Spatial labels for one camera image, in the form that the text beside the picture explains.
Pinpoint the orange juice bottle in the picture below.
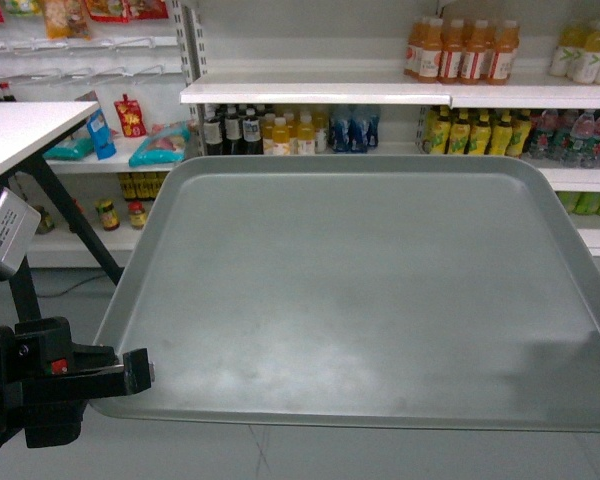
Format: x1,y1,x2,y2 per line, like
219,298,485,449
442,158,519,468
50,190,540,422
438,19,464,84
459,19,489,85
404,17,443,83

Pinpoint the white slotted shelf upright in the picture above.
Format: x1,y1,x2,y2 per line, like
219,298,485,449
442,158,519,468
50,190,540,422
171,0,207,86

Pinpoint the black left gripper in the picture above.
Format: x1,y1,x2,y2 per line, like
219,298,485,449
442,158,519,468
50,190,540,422
0,317,155,449

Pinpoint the white checkout table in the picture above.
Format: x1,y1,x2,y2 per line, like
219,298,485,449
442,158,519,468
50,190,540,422
0,101,123,322

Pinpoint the teal snack bag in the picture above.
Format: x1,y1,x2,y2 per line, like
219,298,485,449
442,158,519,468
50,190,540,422
128,121,191,168

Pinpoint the grey rectangular tray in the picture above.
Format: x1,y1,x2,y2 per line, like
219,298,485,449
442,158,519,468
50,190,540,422
94,155,600,432

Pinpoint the red spout pouch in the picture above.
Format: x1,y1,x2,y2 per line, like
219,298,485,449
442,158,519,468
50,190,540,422
114,94,146,138

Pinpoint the white middle shelf board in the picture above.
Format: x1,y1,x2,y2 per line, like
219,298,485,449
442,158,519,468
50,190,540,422
180,71,600,109

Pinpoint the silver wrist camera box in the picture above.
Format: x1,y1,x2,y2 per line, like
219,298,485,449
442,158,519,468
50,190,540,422
0,184,41,281

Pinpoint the yellow juice bottle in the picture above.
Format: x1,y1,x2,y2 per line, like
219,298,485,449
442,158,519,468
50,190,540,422
297,114,315,155
271,117,291,156

